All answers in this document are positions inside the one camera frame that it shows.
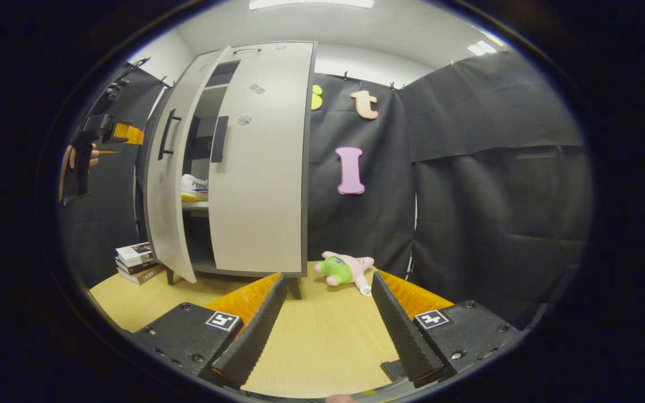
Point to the grey cabinet door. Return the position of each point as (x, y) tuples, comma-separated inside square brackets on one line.
[(261, 184), (168, 224)]

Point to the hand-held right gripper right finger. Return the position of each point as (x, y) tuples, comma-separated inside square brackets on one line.
[(398, 324)]

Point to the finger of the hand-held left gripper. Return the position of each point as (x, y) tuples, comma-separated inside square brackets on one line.
[(108, 151), (129, 134)]

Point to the grey shoe cabinet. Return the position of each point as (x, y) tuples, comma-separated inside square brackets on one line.
[(198, 240)]

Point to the stack of books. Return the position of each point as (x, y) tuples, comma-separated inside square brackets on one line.
[(138, 254)]

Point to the ceiling light panel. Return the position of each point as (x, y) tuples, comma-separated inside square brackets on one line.
[(311, 3), (482, 47)]

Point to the green pink plush toy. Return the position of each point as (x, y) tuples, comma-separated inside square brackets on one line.
[(339, 268)]

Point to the white canvas shoe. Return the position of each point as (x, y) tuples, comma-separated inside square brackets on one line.
[(194, 184)]

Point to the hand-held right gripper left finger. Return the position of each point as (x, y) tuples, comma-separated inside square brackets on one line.
[(255, 330)]

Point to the black backdrop cloth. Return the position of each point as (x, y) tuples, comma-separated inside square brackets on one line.
[(468, 224), (104, 224)]

